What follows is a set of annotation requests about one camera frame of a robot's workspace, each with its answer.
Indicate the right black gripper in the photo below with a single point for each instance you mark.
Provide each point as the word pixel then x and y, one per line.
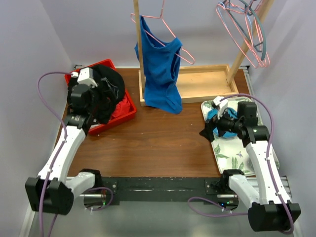
pixel 207 132

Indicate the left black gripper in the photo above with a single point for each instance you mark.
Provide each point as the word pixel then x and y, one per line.
pixel 108 95

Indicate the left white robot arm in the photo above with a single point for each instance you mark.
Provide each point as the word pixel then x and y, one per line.
pixel 50 191

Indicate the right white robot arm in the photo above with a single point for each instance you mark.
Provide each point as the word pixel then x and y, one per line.
pixel 269 207

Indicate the blue tank top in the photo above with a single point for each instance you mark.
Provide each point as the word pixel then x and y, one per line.
pixel 161 68

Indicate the grey plastic hanger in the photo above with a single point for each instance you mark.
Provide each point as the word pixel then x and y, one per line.
pixel 259 56

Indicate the black clothes pile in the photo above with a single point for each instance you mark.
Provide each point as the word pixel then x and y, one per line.
pixel 95 92

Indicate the red garment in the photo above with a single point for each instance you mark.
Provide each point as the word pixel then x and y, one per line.
pixel 122 108

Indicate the red plastic bin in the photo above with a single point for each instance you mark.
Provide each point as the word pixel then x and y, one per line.
pixel 97 127

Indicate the blue dotted plate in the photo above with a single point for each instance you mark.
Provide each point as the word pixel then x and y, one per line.
pixel 232 112

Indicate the floral serving tray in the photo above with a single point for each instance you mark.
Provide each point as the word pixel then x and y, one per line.
pixel 230 153

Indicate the wooden clothes rack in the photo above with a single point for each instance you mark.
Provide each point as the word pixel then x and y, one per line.
pixel 199 83

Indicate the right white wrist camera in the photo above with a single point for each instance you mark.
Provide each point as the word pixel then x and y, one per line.
pixel 221 104

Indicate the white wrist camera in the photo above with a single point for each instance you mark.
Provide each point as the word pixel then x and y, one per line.
pixel 221 104
pixel 85 76

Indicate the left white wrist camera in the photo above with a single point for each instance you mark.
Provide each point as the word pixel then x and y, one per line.
pixel 85 76

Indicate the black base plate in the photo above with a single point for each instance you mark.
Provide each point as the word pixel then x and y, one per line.
pixel 168 189

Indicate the blue wire hanger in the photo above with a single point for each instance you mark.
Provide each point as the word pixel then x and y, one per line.
pixel 251 20

